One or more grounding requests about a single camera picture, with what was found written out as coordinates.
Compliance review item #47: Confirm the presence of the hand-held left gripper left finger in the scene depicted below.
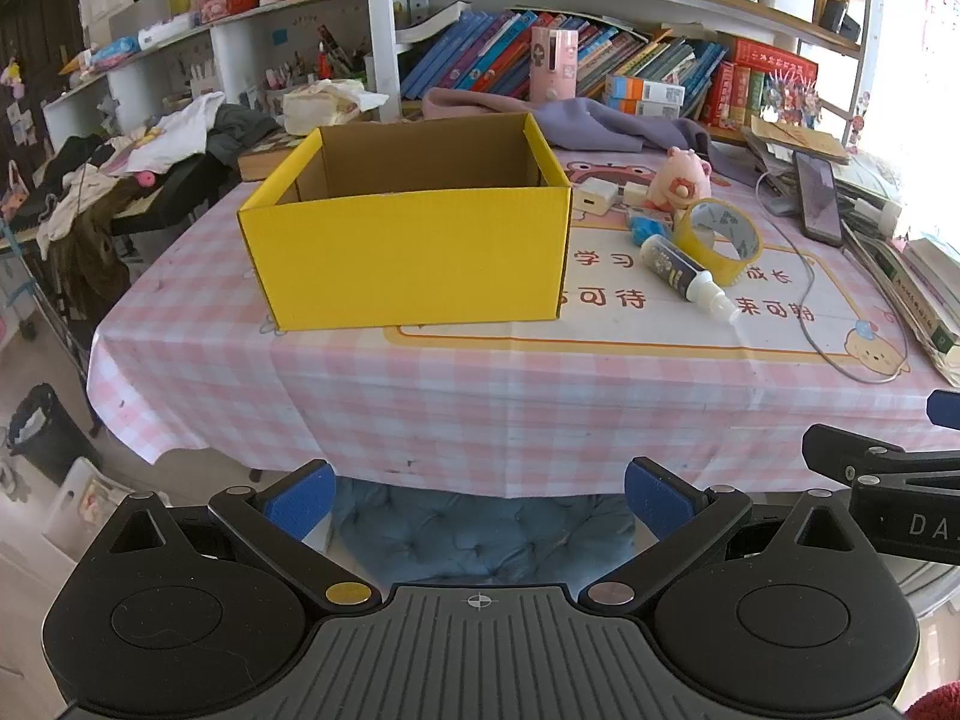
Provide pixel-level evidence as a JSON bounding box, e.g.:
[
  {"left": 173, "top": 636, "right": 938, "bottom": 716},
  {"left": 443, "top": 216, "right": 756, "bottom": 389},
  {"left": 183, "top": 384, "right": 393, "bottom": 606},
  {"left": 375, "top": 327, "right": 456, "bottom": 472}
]
[{"left": 79, "top": 460, "right": 382, "bottom": 616}]

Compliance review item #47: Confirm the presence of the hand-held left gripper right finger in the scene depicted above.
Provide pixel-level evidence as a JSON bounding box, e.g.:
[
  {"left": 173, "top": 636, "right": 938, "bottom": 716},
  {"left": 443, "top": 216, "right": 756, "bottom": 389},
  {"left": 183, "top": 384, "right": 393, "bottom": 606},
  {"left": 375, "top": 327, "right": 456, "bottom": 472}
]
[{"left": 577, "top": 456, "right": 886, "bottom": 612}]

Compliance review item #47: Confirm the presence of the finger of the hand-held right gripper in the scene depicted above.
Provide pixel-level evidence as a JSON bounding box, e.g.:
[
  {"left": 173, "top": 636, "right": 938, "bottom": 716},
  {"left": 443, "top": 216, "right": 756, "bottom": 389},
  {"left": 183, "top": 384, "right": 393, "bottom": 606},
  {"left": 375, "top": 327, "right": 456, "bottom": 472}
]
[
  {"left": 927, "top": 388, "right": 960, "bottom": 430},
  {"left": 801, "top": 424, "right": 960, "bottom": 485}
]

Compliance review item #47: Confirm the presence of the white glue bottle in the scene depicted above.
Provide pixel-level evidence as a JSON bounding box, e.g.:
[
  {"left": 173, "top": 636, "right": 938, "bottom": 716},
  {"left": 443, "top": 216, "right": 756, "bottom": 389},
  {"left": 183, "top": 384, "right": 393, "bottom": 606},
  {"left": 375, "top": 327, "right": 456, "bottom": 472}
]
[{"left": 640, "top": 234, "right": 742, "bottom": 326}]

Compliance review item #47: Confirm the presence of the yellowish packing tape roll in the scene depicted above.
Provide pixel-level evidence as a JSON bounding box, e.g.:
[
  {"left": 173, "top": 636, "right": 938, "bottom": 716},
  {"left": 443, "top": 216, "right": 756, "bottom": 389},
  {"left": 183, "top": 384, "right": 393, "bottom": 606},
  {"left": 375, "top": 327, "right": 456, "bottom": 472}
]
[{"left": 673, "top": 197, "right": 763, "bottom": 287}]

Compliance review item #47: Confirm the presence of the yellow cardboard box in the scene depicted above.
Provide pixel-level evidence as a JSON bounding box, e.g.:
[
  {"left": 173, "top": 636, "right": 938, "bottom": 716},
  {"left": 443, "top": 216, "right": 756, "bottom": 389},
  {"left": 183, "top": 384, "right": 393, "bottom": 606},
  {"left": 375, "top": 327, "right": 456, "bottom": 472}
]
[{"left": 238, "top": 112, "right": 575, "bottom": 332}]

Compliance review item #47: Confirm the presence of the pink plush pig toy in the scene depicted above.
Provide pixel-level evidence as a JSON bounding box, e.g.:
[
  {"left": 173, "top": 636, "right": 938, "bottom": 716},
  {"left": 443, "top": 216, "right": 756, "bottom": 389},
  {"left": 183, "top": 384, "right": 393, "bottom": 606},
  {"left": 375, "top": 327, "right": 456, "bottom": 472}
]
[{"left": 646, "top": 146, "right": 713, "bottom": 212}]

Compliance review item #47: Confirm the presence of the white round appliance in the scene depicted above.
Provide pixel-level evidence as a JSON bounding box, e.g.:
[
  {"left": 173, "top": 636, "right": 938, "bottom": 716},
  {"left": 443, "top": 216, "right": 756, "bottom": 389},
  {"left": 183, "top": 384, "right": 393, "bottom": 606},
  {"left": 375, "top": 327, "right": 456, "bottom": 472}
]
[{"left": 896, "top": 559, "right": 960, "bottom": 620}]

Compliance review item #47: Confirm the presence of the pile of books and papers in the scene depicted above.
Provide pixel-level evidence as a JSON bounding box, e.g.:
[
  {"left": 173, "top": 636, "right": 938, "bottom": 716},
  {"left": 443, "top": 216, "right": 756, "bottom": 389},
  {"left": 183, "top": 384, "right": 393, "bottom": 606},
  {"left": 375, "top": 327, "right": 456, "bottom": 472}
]
[{"left": 742, "top": 116, "right": 960, "bottom": 391}]

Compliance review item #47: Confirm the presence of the white plastic storage box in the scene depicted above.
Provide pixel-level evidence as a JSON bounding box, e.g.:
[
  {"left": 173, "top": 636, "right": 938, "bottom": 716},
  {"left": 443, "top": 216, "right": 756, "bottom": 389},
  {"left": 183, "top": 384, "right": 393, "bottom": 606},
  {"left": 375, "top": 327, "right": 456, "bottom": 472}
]
[{"left": 41, "top": 456, "right": 170, "bottom": 563}]

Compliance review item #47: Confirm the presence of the black smartphone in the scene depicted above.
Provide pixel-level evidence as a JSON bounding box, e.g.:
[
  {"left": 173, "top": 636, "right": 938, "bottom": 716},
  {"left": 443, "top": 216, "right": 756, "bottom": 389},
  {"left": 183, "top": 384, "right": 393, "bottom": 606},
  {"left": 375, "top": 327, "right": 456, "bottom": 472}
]
[{"left": 793, "top": 151, "right": 845, "bottom": 247}]

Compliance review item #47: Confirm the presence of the black trash bin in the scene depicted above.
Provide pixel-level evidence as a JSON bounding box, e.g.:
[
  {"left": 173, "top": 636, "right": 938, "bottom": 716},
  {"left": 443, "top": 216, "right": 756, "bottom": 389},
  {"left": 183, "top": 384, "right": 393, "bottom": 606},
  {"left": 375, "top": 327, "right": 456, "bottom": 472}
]
[{"left": 6, "top": 382, "right": 102, "bottom": 488}]

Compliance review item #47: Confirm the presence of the brown paper envelope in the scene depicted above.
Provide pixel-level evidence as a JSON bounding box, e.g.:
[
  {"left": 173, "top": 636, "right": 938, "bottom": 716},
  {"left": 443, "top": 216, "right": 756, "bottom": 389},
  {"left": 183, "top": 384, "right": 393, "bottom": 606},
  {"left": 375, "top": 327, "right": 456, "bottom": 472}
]
[{"left": 750, "top": 116, "right": 848, "bottom": 162}]

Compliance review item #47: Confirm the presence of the brown garment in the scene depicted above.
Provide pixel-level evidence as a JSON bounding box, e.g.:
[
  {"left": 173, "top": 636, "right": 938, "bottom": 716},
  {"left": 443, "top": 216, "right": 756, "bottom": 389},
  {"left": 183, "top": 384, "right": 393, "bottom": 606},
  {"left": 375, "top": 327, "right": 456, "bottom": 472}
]
[{"left": 45, "top": 195, "right": 132, "bottom": 323}]

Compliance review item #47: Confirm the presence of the brown wooden box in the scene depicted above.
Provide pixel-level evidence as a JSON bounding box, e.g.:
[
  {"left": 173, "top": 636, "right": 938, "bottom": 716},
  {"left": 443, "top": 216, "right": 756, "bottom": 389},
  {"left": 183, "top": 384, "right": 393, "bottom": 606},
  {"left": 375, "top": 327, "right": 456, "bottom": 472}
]
[{"left": 238, "top": 131, "right": 312, "bottom": 182}]

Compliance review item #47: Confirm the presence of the colourful acrylic figure stand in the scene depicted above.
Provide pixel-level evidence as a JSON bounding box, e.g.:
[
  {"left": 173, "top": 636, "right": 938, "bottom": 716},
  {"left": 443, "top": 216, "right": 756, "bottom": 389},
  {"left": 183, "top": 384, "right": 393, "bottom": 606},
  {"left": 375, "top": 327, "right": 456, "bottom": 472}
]
[{"left": 761, "top": 71, "right": 818, "bottom": 125}]

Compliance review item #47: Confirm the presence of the dark grey garment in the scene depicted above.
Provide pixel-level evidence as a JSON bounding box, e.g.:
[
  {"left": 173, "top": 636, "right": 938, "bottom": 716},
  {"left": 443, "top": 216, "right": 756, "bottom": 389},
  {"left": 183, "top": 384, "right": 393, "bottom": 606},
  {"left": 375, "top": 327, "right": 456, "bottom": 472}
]
[{"left": 206, "top": 105, "right": 282, "bottom": 166}]

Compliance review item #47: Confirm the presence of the red thick book set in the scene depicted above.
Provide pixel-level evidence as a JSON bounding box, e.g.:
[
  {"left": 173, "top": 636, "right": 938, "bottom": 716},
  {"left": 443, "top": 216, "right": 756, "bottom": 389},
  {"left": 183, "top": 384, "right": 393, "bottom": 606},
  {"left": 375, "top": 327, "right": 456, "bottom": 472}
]
[{"left": 701, "top": 37, "right": 820, "bottom": 128}]

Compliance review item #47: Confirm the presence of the lavender pink cloth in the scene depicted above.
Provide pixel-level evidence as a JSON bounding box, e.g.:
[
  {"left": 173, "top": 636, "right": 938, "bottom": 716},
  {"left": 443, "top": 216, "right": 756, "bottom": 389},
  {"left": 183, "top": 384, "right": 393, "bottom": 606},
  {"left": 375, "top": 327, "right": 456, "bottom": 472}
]
[{"left": 421, "top": 87, "right": 758, "bottom": 185}]

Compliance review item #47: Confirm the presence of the white t-shirt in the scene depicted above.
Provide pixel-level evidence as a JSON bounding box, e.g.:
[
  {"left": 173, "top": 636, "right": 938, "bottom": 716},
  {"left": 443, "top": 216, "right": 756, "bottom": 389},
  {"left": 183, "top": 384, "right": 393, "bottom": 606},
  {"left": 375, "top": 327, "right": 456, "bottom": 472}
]
[{"left": 112, "top": 94, "right": 226, "bottom": 173}]

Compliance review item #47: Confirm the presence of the small black device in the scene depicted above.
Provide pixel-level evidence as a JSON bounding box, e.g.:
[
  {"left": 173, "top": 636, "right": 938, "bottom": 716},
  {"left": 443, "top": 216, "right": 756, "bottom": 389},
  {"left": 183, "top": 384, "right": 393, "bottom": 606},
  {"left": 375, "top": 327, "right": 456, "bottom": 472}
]
[{"left": 821, "top": 0, "right": 863, "bottom": 42}]

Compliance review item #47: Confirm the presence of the blue orange white carton stack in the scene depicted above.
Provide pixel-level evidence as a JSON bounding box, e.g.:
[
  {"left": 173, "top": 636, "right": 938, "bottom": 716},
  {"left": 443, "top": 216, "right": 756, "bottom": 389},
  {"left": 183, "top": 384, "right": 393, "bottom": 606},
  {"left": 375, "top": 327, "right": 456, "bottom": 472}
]
[{"left": 604, "top": 75, "right": 685, "bottom": 119}]

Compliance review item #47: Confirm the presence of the group of pens and bottles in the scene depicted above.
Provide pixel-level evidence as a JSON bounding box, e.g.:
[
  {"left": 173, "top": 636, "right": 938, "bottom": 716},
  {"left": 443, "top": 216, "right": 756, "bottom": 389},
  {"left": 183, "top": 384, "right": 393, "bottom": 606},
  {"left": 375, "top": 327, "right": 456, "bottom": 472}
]
[{"left": 262, "top": 22, "right": 376, "bottom": 91}]

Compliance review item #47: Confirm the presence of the tall pink box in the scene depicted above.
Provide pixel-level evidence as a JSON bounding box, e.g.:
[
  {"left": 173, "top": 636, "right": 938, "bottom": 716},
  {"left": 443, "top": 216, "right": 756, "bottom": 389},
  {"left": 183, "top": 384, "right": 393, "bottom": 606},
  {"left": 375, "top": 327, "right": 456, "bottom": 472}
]
[{"left": 530, "top": 26, "right": 580, "bottom": 102}]

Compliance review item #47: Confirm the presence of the white bookshelf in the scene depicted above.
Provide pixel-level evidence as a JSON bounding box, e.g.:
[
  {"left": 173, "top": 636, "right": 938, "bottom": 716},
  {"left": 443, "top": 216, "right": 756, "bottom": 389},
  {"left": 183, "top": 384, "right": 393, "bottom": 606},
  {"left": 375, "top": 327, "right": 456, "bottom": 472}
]
[{"left": 41, "top": 0, "right": 878, "bottom": 151}]

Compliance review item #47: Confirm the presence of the row of colourful books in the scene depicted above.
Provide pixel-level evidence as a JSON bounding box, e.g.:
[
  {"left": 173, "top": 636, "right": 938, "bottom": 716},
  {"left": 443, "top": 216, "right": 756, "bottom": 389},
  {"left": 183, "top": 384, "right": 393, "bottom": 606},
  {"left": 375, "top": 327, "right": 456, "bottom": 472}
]
[{"left": 400, "top": 9, "right": 728, "bottom": 102}]

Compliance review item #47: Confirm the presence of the white cable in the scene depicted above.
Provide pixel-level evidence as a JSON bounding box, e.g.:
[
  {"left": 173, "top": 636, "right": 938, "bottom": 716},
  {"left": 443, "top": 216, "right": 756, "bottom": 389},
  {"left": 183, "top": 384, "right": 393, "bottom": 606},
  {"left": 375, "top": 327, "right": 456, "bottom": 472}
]
[{"left": 756, "top": 169, "right": 901, "bottom": 385}]

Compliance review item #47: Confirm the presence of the red wall poster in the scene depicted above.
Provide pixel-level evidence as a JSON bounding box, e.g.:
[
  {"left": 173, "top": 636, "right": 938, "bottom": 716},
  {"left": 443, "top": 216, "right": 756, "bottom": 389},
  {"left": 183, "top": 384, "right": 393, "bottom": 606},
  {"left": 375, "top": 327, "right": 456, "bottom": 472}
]
[{"left": 926, "top": 0, "right": 960, "bottom": 46}]

